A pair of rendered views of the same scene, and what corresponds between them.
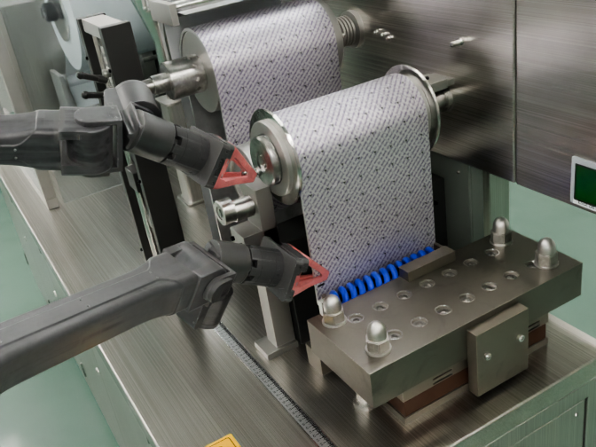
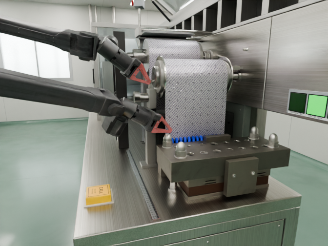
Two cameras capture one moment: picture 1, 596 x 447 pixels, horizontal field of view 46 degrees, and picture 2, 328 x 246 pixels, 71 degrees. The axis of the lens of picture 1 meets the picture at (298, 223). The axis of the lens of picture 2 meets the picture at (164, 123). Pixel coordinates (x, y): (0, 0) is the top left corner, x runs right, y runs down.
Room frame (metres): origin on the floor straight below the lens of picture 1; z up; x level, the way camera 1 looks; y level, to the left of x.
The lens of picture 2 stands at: (0.14, -0.14, 1.27)
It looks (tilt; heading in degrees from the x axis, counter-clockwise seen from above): 13 degrees down; 10
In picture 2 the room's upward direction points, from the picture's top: straight up
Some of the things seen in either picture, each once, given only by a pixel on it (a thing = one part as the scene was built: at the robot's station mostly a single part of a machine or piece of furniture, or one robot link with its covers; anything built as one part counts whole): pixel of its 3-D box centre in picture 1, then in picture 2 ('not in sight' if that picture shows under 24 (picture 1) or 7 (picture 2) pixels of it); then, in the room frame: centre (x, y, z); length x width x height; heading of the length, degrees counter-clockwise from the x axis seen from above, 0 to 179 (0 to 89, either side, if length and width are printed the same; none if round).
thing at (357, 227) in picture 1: (373, 227); (196, 116); (0.96, -0.12, 1.11); 0.23 x 0.01 x 0.18; 116
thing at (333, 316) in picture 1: (333, 308); (167, 140); (0.84, -0.03, 1.05); 0.04 x 0.04 x 0.04
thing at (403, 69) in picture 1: (409, 109); (221, 76); (1.08, -0.21, 1.25); 0.15 x 0.01 x 0.15; 26
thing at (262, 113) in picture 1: (274, 157); (159, 76); (0.97, 0.02, 1.25); 0.15 x 0.01 x 0.15; 26
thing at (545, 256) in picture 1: (546, 250); (273, 139); (0.91, -0.37, 1.05); 0.04 x 0.04 x 0.04
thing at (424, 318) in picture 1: (447, 307); (221, 155); (0.88, -0.20, 1.00); 0.40 x 0.16 x 0.06; 116
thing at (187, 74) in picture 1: (183, 76); (139, 56); (1.18, 0.15, 1.34); 0.06 x 0.06 x 0.06; 26
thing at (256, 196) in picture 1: (261, 272); (147, 128); (0.98, 0.07, 1.05); 0.06 x 0.05 x 0.31; 116
